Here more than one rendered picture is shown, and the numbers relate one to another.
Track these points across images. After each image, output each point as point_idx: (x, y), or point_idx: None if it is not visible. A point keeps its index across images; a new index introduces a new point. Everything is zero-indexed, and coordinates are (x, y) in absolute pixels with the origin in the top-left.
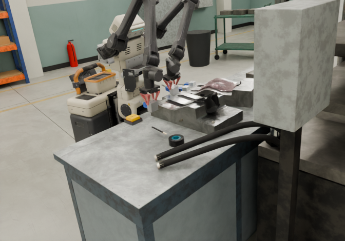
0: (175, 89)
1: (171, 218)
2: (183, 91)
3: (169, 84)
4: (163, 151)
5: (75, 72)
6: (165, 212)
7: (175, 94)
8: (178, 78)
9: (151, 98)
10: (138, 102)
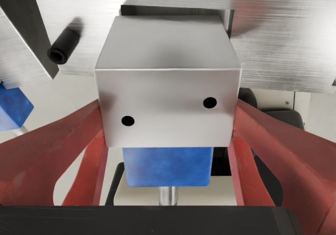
0: (168, 47)
1: None
2: (41, 7)
3: (144, 183)
4: None
5: None
6: None
7: (186, 19)
8: (2, 186)
9: (124, 180)
10: (216, 194)
